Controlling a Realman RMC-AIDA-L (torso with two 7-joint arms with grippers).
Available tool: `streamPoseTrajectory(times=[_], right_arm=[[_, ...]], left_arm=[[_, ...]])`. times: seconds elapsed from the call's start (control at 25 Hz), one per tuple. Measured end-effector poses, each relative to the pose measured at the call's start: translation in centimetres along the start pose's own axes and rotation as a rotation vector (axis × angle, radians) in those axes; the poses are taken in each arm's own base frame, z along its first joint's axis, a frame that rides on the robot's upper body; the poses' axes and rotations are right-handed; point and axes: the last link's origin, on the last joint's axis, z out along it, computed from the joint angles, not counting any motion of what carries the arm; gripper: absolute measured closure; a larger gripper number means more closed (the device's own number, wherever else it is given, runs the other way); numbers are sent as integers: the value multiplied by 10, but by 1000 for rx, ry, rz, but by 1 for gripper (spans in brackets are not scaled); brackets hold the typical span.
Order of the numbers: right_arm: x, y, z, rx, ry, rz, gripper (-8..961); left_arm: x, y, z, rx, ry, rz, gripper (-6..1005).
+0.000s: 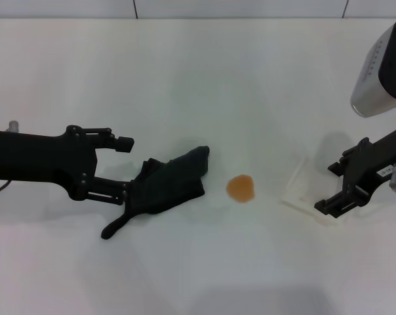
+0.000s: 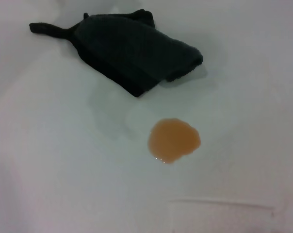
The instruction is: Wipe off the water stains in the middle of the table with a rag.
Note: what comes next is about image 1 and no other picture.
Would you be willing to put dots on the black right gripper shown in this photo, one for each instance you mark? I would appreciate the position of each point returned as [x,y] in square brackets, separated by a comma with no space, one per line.
[365,167]

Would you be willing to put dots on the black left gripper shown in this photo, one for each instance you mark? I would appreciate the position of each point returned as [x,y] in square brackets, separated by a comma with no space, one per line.
[37,157]

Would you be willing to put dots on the clear plastic cup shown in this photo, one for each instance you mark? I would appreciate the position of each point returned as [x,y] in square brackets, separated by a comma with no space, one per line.
[303,197]

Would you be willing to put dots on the dark blue rag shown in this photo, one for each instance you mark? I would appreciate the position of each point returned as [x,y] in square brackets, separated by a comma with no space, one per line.
[168,183]

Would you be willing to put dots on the orange-brown liquid stain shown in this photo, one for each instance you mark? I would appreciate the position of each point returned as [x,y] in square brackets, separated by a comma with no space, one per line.
[240,188]

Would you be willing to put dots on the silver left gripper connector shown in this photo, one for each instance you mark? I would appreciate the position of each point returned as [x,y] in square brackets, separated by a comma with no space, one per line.
[13,126]

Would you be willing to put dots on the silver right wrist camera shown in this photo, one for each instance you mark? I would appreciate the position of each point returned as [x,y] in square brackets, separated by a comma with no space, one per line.
[381,72]

